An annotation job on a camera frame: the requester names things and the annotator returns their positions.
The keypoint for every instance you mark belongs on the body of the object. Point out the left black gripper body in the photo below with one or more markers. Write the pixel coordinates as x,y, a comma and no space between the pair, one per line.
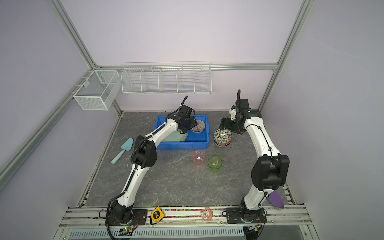
190,123

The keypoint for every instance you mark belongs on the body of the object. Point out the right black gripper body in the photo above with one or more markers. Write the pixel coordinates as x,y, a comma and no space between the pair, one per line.
232,126

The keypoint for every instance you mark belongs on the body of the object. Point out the pink patterned bowl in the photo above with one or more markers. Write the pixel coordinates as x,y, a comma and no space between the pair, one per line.
200,127

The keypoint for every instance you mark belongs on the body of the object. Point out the black white leaf bowl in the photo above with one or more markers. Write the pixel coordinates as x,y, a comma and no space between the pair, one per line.
222,136

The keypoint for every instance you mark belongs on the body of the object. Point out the light green flower plate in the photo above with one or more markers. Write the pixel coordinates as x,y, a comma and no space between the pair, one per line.
175,137

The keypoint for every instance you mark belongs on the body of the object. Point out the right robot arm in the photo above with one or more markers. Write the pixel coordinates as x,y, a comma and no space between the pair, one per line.
271,168

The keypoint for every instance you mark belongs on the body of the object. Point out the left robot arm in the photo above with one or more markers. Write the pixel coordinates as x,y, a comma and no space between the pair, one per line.
144,156

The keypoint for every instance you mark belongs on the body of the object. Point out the blue plastic bin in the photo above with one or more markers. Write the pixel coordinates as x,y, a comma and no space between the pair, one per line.
193,141

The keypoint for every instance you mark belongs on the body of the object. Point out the stacked patterned bowls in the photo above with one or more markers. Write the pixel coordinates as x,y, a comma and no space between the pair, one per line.
222,146

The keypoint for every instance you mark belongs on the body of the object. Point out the pink transparent cup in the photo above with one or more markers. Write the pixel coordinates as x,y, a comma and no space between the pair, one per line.
199,157

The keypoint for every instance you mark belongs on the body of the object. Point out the green transparent cup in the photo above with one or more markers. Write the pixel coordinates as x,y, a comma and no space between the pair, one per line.
215,163

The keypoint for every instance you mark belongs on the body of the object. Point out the teal spatula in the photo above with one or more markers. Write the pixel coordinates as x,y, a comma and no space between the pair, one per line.
127,146

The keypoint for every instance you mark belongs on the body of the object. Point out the purple pink spatula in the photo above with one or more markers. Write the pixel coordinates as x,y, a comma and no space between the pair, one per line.
275,199

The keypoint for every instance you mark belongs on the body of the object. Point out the white mesh box basket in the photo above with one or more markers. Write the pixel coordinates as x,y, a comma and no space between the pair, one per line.
99,90

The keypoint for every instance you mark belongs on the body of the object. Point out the pink toy figure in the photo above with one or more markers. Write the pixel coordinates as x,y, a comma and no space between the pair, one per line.
206,214

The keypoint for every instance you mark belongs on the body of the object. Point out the yellow tape measure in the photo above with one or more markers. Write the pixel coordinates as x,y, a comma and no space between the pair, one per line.
156,216

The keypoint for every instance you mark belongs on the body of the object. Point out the white vent grille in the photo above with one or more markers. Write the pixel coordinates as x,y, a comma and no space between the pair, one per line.
157,233

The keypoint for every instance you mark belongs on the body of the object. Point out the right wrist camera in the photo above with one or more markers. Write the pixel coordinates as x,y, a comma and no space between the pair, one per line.
234,113

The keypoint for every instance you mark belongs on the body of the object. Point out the white wire shelf basket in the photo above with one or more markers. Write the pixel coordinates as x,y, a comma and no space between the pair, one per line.
142,78

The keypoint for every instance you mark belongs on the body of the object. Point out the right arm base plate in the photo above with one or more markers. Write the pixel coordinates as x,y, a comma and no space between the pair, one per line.
234,215

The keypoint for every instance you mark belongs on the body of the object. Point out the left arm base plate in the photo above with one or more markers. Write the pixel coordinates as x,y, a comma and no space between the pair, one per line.
138,217

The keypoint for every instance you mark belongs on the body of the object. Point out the aluminium front rail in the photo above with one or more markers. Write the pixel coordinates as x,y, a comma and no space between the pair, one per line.
186,217

